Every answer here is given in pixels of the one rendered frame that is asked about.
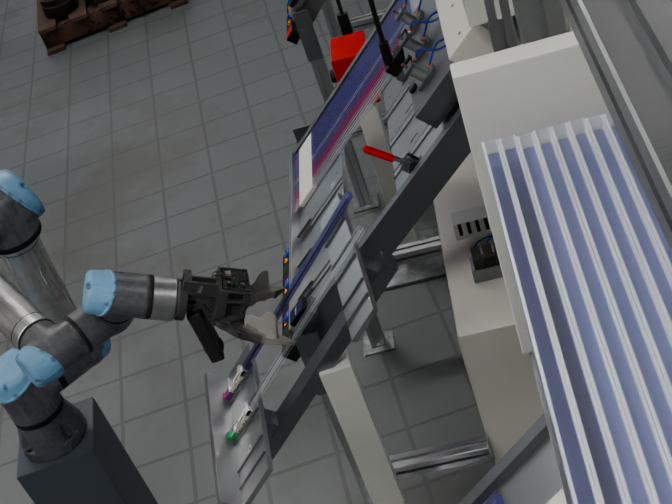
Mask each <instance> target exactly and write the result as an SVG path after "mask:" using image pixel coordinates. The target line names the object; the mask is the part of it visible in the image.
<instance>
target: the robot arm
mask: <svg viewBox="0 0 672 504"><path fill-rule="evenodd" d="M44 212H45V207H44V205H43V204H42V202H41V201H40V199H39V198H38V197H37V195H36V194H35V193H34V192H33V191H32V189H31V188H30V187H29V186H28V185H27V184H26V183H25V182H24V181H23V180H22V179H21V178H20V177H18V176H17V175H16V174H15V173H13V172H12V171H10V170H0V257H1V258H2V260H3V262H4V264H5V265H6V267H7V269H8V271H9V273H10V274H11V276H12V278H13V280H14V281H15V283H16V285H17V287H18V289H19V290H20V291H19V290H18V289H17V288H16V287H15V286H14V285H13V284H12V283H11V282H10V281H9V280H7V279H6V278H5V277H4V276H3V275H2V274H1V273H0V333H1V334H2V335H3V336H4V337H5V338H6V339H7V340H9V341H10V342H11V343H12V344H13V345H14V346H15V347H16V348H12V349H10V350H8V351H7V352H5V353H4V354H3V355H2V356H0V404H1V405H2V406H3V408H4V409H5V411H6V412H7V414H8V415H9V417H10V418H11V420H12V421H13V422H14V424H15V425H16V427H17V431H18V436H19V441H20V446H21V448H22V450H23V452H24V453H25V455H26V456H27V457H28V458H29V459H30V460H32V461H34V462H50V461H53V460H56V459H59V458H61V457H63V456H65V455H66V454H68V453H69V452H70V451H72V450H73V449H74V448H75V447H76V446H77V445H78V444H79V443H80V442H81V440H82V439H83V437H84V435H85V433H86V430H87V420H86V418H85V416H84V415H83V413H82V412H81V410H80V409H79V408H77V407H76V406H74V405H73V404H72V403H70V402H69V401H67V400H66V399H64V398H63V397H62V395H61V394H60V392H61V391H62V390H64V389H65V388H66V387H68V386H69V385H70V384H71V383H73V382H74V381H75V380H76V379H78V378H79V377H80V376H82V375H83V374H84V373H85V372H87V371H88V370H89V369H91V368H92V367H93V366H95V365H97V364H99V363H100V362H101V360H102V359H103V358H104V357H106V356H107V355H108V354H109V352H110V350H111V342H110V338H111V337H112V336H114V335H117V334H119V333H121V332H123V331H124V330H126V329H127V328H128V327H129V326H130V324H131V323H132V321H133V318H139V319H149V320H161V321H172V320H174V318H175V320H179V321H183V320H184V318H185V314H186V313H187V320H188V321H189V323H190V325H191V327H192V328H193V330H194V332H195V334H196V336H197V337H198V339H199V341H200V343H201V344H202V346H203V350H204V352H205V353H206V354H207V355H208V357H209V359H210V360H211V362H212V363H216V362H218V361H221V360H223V359H224V342H223V340H222V339H221V338H220V337H219V335H218V333H217V331H216V330H215V328H214V326H216V327H218V328H219V329H221V330H224V331H226V332H228V333H229V334H231V335H232V336H234V337H236V338H238V339H241V340H245V341H250V342H254V343H258V344H260V343H263V344H270V345H294V344H295V343H296V341H295V340H293V339H291V338H289V337H287V336H283V335H279V334H278V325H277V318H276V316H275V315H274V314H273V313H271V312H266V313H265V314H264V315H262V316H261V317H256V316H253V315H250V314H249V315H246V316H245V314H246V310H247V308H248V307H251V306H253V305H255V303H257V302H259V301H266V300H267V299H270V298H274V299H275V298H276V297H278V296H279V295H280V294H281V293H282V292H284V291H285V288H284V287H278V286H269V276H268V271H266V270H264V271H261V272H260V273H259V274H258V275H257V277H256V279H255V280H254V282H253V283H251V284H250V282H249V276H248V273H247V269H240V268H230V267H219V266H217V270H216V271H214V272H213V273H215V272H216V275H213V273H212V275H213V276H212V275H211V277H202V276H192V272H191V270H189V269H183V273H182V278H179V279H177V278H176V277H172V276H161V275H151V274H141V273H131V272H120V271H112V270H109V269H106V270H90V271H88V272H87V273H86V276H85V281H84V290H83V301H82V305H81V306H76V305H75V304H74V302H73V300H72V298H71V296H70V294H69V293H68V291H67V289H66V287H65V285H64V283H63V281H62V279H61V277H60V275H59V273H58V271H57V269H56V268H55V266H54V264H53V262H52V260H51V258H50V256H49V254H48V252H47V250H46V248H45V246H44V244H43V243H42V241H41V239H40V237H39V236H40V234H41V231H42V224H41V222H40V220H39V218H38V217H39V216H40V217H41V216H42V214H43V213H44ZM231 270H233V271H231ZM214 276H215V278H213V277H214Z"/></svg>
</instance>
